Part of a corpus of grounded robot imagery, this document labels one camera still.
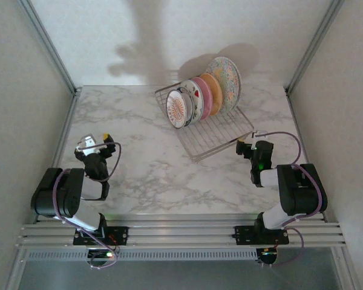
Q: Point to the pink plate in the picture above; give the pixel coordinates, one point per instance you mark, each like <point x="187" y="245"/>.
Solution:
<point x="206" y="99"/>

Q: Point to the large floral pattern plate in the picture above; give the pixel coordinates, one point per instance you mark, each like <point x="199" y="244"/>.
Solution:
<point x="228" y="81"/>

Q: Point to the white plate green rim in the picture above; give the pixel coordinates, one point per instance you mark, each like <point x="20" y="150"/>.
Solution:
<point x="196" y="99"/>

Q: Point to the white plate orange sun pattern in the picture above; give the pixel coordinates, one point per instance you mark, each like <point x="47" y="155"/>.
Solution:
<point x="177" y="110"/>

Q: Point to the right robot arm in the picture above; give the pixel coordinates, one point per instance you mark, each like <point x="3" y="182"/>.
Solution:
<point x="299" y="193"/>

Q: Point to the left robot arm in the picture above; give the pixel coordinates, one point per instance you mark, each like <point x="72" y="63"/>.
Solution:
<point x="57" y="193"/>

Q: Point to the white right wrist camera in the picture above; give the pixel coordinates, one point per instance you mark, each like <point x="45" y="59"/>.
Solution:
<point x="259" y="133"/>

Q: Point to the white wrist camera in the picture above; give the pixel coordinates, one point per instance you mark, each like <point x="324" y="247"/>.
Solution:
<point x="259" y="133"/>
<point x="86" y="145"/>

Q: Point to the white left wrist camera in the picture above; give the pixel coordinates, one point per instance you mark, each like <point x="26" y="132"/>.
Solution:
<point x="86" y="145"/>

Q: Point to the aluminium table side rail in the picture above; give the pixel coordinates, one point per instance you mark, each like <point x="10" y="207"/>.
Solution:
<point x="65" y="136"/>
<point x="298" y="127"/>

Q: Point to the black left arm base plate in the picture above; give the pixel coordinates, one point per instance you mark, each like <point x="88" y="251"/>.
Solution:
<point x="121" y="235"/>

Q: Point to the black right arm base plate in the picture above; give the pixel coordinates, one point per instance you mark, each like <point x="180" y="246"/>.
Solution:
<point x="245" y="235"/>

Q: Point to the aluminium rail beam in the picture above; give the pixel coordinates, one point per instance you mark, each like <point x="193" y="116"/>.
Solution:
<point x="181" y="232"/>

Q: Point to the aluminium frame post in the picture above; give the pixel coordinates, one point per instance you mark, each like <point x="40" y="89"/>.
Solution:
<point x="51" y="48"/>
<point x="314" y="45"/>

